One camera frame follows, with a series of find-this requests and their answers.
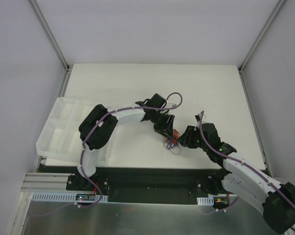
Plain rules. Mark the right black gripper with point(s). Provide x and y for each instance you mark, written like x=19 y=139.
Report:
x=190 y=136

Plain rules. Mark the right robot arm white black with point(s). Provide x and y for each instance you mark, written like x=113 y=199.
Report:
x=274 y=200

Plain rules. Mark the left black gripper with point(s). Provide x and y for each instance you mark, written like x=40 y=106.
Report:
x=166 y=123

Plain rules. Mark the white compartment tray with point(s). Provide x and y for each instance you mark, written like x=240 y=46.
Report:
x=59 y=142

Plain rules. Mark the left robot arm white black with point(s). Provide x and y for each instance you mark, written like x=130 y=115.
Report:
x=98 y=127

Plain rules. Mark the right white cable duct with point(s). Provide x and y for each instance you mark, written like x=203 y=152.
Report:
x=205 y=201

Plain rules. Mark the white cable duct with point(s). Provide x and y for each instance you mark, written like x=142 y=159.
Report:
x=205 y=201
x=67 y=197

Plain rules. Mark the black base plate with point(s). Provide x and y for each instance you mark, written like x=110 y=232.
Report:
x=151 y=185

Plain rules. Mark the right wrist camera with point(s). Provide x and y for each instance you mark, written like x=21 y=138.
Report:
x=200 y=117

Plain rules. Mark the left white cable duct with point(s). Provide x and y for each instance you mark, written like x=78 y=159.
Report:
x=67 y=197

